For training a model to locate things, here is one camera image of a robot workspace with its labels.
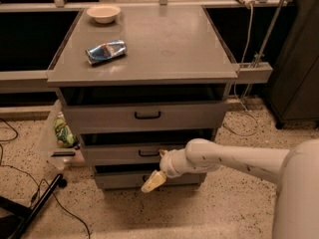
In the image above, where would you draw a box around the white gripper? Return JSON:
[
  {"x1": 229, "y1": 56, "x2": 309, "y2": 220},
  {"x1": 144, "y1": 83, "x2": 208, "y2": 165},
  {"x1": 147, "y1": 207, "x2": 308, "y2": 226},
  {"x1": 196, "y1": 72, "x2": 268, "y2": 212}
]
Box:
[{"x1": 141, "y1": 149, "x2": 193, "y2": 193}]

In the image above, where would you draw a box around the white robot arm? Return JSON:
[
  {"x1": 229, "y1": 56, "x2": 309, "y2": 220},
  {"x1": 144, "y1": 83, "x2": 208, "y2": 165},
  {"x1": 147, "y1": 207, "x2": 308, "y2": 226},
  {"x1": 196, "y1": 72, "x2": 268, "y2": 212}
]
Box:
[{"x1": 142, "y1": 138, "x2": 319, "y2": 239}]

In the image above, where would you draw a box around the grey top drawer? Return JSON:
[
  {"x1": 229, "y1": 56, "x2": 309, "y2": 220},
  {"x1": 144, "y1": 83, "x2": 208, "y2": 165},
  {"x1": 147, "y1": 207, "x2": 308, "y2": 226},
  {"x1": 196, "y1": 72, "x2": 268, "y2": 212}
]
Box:
[{"x1": 63, "y1": 102, "x2": 228, "y2": 134}]

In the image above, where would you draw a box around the grey drawer cabinet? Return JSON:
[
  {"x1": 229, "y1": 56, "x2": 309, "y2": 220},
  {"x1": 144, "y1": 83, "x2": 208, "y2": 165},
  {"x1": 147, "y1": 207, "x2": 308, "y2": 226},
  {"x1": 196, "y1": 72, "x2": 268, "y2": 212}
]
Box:
[{"x1": 46, "y1": 4, "x2": 239, "y2": 191}]

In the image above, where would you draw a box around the green snack bag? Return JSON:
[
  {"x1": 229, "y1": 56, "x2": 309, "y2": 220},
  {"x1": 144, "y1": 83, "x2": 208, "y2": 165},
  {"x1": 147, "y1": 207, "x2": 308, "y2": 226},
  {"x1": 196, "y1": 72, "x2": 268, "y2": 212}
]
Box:
[{"x1": 54, "y1": 113, "x2": 77, "y2": 148}]

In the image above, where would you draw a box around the clear plastic bin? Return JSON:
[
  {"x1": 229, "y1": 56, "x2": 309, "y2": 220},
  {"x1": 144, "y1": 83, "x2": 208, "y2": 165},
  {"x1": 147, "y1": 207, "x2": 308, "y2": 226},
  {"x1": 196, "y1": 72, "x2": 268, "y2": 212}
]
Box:
[{"x1": 38, "y1": 101, "x2": 85, "y2": 169}]

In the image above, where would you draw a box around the dark grey cabinet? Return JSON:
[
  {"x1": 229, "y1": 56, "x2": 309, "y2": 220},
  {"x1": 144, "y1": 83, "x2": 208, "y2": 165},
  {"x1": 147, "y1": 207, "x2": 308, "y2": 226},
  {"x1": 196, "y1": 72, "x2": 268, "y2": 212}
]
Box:
[{"x1": 264, "y1": 0, "x2": 319, "y2": 128}]

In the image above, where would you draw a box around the white bowl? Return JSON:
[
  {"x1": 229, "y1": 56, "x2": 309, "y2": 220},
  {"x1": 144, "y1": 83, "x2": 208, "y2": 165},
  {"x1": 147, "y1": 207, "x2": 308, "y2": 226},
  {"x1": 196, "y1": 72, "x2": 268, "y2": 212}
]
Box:
[{"x1": 87, "y1": 5, "x2": 121, "y2": 24}]

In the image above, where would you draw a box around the black stand leg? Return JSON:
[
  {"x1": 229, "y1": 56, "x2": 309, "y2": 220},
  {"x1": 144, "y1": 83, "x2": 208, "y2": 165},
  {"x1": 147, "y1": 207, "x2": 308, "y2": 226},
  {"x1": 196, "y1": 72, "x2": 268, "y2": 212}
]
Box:
[{"x1": 0, "y1": 173, "x2": 67, "y2": 239}]

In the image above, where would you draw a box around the metal diagonal rod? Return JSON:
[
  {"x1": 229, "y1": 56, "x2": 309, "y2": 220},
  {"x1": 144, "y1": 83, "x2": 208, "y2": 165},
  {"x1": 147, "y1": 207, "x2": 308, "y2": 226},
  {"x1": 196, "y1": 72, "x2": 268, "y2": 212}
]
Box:
[{"x1": 240, "y1": 0, "x2": 285, "y2": 102}]

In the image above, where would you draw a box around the black floor cable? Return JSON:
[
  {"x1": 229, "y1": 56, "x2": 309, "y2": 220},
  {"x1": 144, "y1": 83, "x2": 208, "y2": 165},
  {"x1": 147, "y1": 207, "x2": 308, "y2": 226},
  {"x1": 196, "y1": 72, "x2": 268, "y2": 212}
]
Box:
[{"x1": 0, "y1": 117, "x2": 92, "y2": 239}]

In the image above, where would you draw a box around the white hanging cable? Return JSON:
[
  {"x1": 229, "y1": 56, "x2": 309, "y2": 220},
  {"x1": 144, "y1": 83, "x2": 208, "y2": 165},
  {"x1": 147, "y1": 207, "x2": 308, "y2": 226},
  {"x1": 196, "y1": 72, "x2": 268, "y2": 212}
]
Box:
[{"x1": 222, "y1": 3, "x2": 260, "y2": 137}]

